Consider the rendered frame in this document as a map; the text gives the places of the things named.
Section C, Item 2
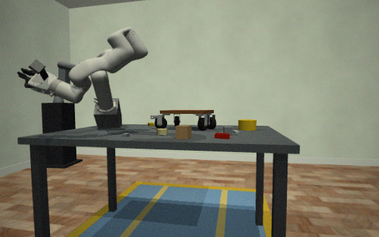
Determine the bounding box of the yellow cylinder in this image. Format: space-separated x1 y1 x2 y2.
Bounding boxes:
238 119 257 130

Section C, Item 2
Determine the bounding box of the red toy brick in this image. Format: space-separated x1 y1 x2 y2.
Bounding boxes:
215 133 230 139

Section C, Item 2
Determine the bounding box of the tan cardboard box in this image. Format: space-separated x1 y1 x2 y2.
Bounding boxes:
175 125 191 140

